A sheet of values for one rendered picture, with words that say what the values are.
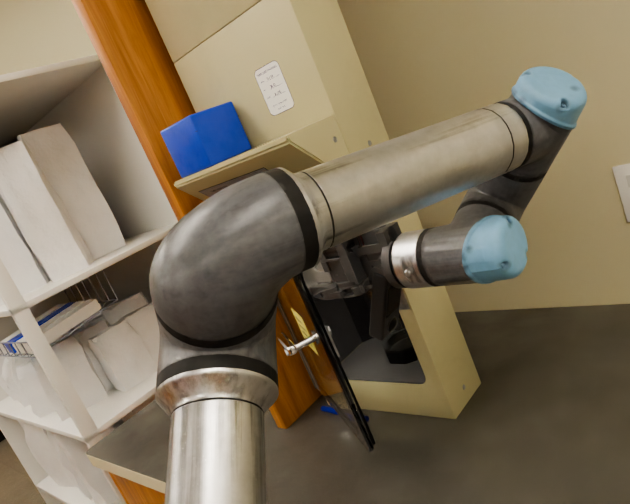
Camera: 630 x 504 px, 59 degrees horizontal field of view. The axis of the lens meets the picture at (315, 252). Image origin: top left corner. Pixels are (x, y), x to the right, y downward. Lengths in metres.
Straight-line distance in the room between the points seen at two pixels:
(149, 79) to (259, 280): 0.75
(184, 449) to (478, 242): 0.37
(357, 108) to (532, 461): 0.60
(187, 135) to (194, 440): 0.60
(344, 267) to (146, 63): 0.60
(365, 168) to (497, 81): 0.74
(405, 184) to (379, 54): 0.84
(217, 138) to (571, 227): 0.74
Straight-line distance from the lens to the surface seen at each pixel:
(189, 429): 0.50
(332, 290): 0.79
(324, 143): 0.84
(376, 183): 0.50
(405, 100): 1.32
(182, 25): 1.08
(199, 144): 0.96
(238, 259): 0.44
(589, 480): 0.88
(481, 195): 0.71
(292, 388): 1.24
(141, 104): 1.12
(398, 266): 0.70
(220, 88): 1.04
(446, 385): 1.03
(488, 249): 0.64
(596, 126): 1.18
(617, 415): 0.98
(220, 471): 0.48
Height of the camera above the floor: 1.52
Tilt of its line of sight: 13 degrees down
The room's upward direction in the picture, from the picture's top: 23 degrees counter-clockwise
